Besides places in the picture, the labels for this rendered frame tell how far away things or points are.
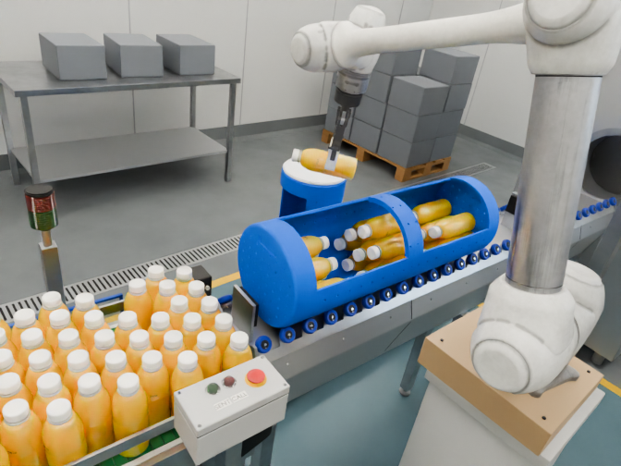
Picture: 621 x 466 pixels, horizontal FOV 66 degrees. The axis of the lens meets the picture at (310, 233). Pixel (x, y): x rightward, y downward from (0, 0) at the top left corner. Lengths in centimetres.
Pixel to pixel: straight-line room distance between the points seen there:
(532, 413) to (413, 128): 381
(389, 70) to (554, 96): 403
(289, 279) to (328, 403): 135
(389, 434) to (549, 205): 169
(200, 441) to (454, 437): 67
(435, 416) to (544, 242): 61
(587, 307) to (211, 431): 79
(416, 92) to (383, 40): 357
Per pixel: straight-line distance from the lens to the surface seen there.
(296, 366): 137
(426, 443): 144
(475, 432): 131
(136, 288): 124
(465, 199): 184
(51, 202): 134
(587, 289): 115
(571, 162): 91
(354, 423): 240
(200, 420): 94
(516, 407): 117
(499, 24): 114
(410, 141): 477
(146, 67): 381
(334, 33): 116
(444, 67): 501
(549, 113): 90
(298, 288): 117
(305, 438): 231
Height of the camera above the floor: 184
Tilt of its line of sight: 30 degrees down
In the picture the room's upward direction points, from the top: 9 degrees clockwise
